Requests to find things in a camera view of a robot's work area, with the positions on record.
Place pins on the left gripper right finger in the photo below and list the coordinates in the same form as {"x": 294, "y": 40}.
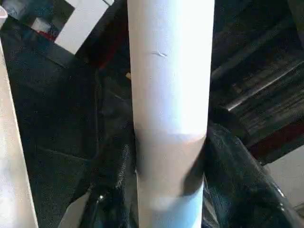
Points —
{"x": 237, "y": 190}

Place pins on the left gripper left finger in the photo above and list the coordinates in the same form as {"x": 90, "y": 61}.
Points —
{"x": 107, "y": 209}

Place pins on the white plastic table top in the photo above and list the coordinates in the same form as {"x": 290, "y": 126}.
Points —
{"x": 12, "y": 142}

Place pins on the white plastic table leg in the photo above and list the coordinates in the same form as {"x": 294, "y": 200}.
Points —
{"x": 171, "y": 83}

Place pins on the white cabinet with glass doors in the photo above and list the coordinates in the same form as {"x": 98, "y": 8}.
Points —
{"x": 78, "y": 28}

